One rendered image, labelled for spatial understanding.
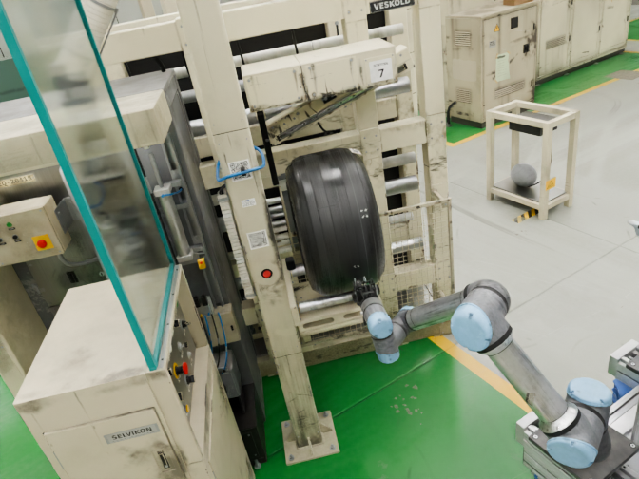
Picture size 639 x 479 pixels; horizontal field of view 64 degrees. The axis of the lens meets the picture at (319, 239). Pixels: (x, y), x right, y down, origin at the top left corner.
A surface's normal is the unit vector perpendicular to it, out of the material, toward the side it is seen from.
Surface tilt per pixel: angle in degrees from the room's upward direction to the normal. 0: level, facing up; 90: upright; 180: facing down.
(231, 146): 90
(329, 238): 72
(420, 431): 0
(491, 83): 90
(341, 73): 90
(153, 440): 90
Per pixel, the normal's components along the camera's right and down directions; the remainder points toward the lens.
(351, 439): -0.16, -0.86
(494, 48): 0.51, 0.35
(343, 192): 0.00, -0.29
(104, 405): 0.16, 0.46
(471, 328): -0.67, 0.37
